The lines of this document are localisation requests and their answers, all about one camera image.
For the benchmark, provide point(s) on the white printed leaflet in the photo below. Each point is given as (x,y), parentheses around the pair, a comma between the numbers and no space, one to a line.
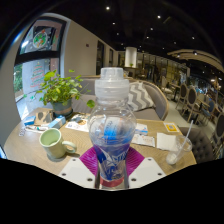
(78,123)

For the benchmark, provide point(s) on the light green ceramic mug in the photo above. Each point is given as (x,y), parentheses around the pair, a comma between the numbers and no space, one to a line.
(53,143)

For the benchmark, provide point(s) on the group of dining chairs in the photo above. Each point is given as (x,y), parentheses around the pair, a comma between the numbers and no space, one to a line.
(191,95)

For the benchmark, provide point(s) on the white paper napkin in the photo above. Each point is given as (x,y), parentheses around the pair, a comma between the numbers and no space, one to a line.
(166,141)

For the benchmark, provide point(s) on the grey tufted chair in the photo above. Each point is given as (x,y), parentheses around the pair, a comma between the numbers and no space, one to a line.
(200,143)

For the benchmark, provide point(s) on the white round column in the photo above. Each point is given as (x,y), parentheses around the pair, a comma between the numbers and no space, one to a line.
(130,56)

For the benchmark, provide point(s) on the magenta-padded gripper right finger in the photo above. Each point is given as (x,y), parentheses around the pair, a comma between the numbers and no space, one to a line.
(148,171)

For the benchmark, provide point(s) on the blue and white leaflet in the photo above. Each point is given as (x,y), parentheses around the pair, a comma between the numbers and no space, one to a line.
(141,129)

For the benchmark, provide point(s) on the round print window poster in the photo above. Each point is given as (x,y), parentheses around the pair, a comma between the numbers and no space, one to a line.
(41,38)

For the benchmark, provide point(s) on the yellow square sticker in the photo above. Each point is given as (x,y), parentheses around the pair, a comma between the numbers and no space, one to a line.
(171,127)

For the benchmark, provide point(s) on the green potted plant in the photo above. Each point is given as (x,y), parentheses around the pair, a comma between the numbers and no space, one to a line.
(60,90)

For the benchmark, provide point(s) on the clear plastic cup with straw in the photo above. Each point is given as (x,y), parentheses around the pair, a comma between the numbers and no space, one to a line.
(178,150)

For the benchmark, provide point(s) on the small light blue box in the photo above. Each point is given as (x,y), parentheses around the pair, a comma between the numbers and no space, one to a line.
(57,122)

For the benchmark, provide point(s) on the blue and white card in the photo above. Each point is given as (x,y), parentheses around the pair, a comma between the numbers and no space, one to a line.
(29,120)

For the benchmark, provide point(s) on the brown card stand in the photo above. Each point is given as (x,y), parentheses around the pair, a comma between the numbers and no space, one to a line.
(43,117)

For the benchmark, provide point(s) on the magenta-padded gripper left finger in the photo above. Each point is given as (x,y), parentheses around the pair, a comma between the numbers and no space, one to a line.
(77,171)

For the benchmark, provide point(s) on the grey white chevron pillow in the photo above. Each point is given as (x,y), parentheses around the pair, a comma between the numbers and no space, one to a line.
(141,96)

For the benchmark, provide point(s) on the group of ceiling lights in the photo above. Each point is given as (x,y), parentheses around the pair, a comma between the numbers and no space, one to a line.
(158,16)

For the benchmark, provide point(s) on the clear blue-labelled drink bottle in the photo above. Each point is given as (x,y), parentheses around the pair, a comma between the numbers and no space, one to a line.
(111,126)

